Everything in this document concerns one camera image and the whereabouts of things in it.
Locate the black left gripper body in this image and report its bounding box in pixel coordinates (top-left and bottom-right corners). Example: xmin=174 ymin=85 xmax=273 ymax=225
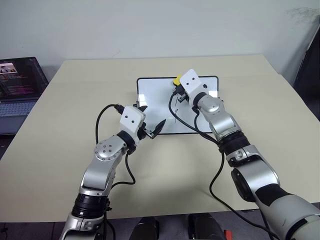
xmin=137 ymin=122 xmax=155 ymax=140

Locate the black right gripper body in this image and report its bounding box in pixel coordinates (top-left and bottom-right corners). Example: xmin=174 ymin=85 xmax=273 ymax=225
xmin=174 ymin=90 xmax=190 ymax=104

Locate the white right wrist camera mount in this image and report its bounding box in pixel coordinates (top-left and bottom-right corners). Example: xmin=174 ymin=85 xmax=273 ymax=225
xmin=179 ymin=68 xmax=209 ymax=106

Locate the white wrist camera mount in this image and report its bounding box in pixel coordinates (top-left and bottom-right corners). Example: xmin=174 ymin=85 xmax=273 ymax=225
xmin=119 ymin=105 xmax=147 ymax=146
xmin=179 ymin=68 xmax=209 ymax=106

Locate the open grey laptop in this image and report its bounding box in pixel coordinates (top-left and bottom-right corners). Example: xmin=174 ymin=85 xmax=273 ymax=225
xmin=0 ymin=56 xmax=50 ymax=136

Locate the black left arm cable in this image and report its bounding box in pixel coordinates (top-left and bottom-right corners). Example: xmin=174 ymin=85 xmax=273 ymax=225
xmin=95 ymin=103 xmax=137 ymax=186

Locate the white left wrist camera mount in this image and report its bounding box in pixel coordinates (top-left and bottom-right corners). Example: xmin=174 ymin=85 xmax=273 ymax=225
xmin=119 ymin=105 xmax=147 ymax=146

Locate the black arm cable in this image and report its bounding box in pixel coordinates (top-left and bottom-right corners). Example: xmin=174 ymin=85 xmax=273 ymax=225
xmin=95 ymin=103 xmax=137 ymax=186
xmin=168 ymin=86 xmax=280 ymax=240

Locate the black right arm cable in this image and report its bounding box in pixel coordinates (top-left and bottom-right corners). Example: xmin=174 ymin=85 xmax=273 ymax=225
xmin=168 ymin=86 xmax=280 ymax=240

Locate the small black-framed whiteboard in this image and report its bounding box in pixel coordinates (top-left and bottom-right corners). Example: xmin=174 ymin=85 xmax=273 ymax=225
xmin=135 ymin=75 xmax=221 ymax=136

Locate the dark rounded shape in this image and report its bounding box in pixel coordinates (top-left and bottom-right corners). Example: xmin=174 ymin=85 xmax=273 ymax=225
xmin=187 ymin=213 xmax=224 ymax=240
xmin=134 ymin=216 xmax=161 ymax=240

